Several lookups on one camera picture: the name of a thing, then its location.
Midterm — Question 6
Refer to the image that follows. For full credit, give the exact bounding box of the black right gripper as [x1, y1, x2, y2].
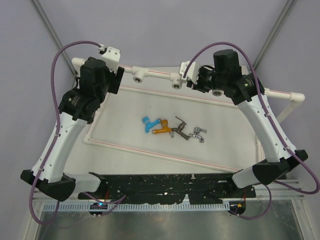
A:
[185, 66, 225, 94]

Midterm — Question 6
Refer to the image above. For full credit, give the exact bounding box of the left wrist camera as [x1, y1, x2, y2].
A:
[98, 44, 121, 74]

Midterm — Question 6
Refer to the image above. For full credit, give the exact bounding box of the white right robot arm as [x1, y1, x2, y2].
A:
[181, 49, 308, 197]

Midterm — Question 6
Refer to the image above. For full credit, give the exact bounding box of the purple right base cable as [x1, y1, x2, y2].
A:
[228, 184, 273, 221]

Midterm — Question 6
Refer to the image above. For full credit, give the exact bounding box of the white slotted cable duct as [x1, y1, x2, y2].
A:
[43, 202, 231, 212]

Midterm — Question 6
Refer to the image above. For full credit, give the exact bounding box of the white PVC pipe frame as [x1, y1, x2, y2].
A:
[70, 57, 306, 176]

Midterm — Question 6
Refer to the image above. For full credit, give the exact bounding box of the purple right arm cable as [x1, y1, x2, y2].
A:
[183, 41, 320, 195]

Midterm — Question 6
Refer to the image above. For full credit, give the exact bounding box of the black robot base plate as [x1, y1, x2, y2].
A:
[91, 173, 256, 205]

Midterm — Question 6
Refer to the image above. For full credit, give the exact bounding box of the orange plastic faucet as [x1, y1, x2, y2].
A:
[152, 119, 174, 138]

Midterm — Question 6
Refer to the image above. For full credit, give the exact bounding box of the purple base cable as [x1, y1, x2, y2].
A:
[82, 191, 128, 216]
[228, 184, 273, 221]

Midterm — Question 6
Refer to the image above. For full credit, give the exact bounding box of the grey metal faucet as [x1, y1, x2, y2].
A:
[171, 116, 190, 141]

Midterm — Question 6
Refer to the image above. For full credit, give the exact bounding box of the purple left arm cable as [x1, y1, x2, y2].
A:
[28, 40, 103, 226]

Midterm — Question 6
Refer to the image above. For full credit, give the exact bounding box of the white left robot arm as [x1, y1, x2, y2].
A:
[20, 56, 124, 202]

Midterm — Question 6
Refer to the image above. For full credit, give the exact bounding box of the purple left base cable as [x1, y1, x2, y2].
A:
[82, 191, 128, 216]

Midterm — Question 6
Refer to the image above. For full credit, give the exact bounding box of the blue plastic faucet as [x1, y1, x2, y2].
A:
[142, 116, 161, 133]

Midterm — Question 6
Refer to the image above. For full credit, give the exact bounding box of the chrome metal faucet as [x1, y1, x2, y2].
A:
[189, 126, 207, 144]

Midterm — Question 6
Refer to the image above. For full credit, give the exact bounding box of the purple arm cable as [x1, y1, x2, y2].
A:
[28, 40, 103, 226]
[183, 41, 320, 195]

